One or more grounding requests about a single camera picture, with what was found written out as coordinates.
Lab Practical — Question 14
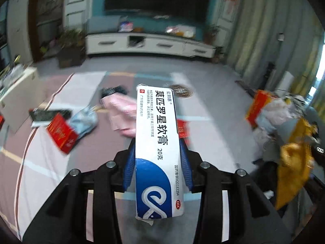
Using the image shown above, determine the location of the striped pastel cloth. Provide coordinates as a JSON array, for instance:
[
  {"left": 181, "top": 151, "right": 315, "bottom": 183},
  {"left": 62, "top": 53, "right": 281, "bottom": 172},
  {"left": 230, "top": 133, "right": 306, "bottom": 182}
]
[{"left": 0, "top": 72, "right": 211, "bottom": 244}]

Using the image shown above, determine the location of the white upright appliance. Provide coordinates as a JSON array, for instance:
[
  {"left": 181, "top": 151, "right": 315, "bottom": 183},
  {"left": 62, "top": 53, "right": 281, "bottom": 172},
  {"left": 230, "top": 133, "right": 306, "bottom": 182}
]
[{"left": 278, "top": 71, "right": 295, "bottom": 92}]

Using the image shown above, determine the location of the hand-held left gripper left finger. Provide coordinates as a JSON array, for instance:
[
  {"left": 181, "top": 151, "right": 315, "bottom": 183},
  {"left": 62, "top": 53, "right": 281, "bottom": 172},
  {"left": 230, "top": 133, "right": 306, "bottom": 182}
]
[{"left": 23, "top": 138, "right": 136, "bottom": 244}]

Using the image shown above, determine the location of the black trash bin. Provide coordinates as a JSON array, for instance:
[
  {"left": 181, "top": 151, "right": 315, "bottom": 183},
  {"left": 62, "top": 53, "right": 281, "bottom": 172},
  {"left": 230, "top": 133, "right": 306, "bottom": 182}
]
[{"left": 250, "top": 158, "right": 313, "bottom": 224}]

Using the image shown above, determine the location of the white wooden board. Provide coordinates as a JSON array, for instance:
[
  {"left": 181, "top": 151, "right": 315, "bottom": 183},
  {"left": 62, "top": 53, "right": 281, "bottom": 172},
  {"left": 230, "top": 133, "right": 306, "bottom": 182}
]
[{"left": 0, "top": 66, "right": 38, "bottom": 133}]

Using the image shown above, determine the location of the yellow snack wrapper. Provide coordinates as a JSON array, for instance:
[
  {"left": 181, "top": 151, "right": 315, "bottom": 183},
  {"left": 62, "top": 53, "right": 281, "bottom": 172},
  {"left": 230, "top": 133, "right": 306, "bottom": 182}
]
[{"left": 275, "top": 118, "right": 318, "bottom": 210}]

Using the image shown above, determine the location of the white blue ointment box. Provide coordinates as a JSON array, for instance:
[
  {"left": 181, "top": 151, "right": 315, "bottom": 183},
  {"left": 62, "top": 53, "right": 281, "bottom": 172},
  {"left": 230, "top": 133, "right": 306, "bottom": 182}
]
[{"left": 134, "top": 83, "right": 184, "bottom": 226}]

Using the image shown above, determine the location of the small red packet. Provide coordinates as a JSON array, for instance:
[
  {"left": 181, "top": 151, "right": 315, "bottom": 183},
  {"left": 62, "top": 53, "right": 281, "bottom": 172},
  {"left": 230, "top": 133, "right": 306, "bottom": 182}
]
[{"left": 176, "top": 119, "right": 188, "bottom": 139}]

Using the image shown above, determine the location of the red cigarette box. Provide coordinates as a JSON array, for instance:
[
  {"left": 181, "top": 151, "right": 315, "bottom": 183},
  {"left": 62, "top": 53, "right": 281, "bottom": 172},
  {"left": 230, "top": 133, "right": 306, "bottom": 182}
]
[{"left": 46, "top": 113, "right": 79, "bottom": 155}]

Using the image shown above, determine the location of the white tall cabinet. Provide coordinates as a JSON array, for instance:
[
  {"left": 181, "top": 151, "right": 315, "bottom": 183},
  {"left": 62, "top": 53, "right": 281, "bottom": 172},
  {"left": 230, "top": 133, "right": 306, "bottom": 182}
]
[{"left": 6, "top": 0, "right": 35, "bottom": 64}]

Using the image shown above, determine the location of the white yellow paper box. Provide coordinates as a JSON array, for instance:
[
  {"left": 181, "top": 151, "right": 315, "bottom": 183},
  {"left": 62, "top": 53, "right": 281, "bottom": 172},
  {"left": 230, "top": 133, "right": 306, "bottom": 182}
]
[{"left": 166, "top": 24, "right": 196, "bottom": 37}]

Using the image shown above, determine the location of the white television cabinet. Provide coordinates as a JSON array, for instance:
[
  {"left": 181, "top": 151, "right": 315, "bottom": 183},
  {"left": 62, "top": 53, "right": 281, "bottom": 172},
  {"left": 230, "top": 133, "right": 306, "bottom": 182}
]
[{"left": 85, "top": 32, "right": 216, "bottom": 59}]

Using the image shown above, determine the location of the dark crumpled wrapper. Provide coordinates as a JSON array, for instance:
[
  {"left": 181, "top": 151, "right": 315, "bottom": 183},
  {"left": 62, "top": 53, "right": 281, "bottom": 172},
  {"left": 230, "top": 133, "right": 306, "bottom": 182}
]
[{"left": 102, "top": 86, "right": 127, "bottom": 98}]

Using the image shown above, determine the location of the pink printed plastic bag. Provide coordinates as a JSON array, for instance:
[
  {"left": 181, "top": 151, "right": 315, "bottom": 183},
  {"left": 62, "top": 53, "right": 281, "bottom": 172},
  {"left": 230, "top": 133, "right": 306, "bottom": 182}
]
[{"left": 100, "top": 93, "right": 138, "bottom": 138}]

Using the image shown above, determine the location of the light blue mask packet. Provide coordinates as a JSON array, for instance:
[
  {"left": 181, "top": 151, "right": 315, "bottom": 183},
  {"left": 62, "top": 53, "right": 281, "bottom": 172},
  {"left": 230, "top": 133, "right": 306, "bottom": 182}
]
[{"left": 69, "top": 105, "right": 99, "bottom": 140}]

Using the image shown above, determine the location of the grey pleated curtain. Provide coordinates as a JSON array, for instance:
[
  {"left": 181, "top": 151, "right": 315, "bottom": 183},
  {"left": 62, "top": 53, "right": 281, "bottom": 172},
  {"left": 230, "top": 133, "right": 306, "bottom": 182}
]
[{"left": 223, "top": 0, "right": 325, "bottom": 82}]

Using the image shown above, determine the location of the potted plant in black crate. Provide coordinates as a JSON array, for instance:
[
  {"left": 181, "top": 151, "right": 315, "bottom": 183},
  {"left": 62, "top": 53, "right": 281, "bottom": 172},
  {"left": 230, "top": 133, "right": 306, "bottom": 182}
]
[{"left": 58, "top": 29, "right": 87, "bottom": 69}]

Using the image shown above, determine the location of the black stick vacuum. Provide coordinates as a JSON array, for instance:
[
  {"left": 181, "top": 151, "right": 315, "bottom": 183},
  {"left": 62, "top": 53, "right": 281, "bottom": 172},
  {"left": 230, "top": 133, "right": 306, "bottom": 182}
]
[{"left": 264, "top": 33, "right": 285, "bottom": 82}]

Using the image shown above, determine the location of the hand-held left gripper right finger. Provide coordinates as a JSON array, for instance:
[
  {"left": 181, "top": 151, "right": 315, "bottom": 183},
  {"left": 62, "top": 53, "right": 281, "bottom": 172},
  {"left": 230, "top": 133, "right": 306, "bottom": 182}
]
[{"left": 178, "top": 137, "right": 292, "bottom": 244}]

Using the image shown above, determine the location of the large white plastic bag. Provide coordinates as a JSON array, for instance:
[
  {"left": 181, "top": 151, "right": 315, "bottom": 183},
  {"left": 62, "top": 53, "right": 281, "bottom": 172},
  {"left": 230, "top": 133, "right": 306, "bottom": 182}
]
[{"left": 254, "top": 97, "right": 305, "bottom": 143}]

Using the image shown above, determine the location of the red paper bag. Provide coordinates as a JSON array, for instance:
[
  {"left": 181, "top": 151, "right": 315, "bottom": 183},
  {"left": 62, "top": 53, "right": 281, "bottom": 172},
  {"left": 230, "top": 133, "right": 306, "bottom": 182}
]
[{"left": 245, "top": 90, "right": 273, "bottom": 129}]

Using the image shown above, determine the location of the dark green wafer wrapper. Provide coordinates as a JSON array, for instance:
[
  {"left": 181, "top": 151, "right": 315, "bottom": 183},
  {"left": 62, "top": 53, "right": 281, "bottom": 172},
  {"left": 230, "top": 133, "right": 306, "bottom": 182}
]
[{"left": 29, "top": 109, "right": 73, "bottom": 122}]

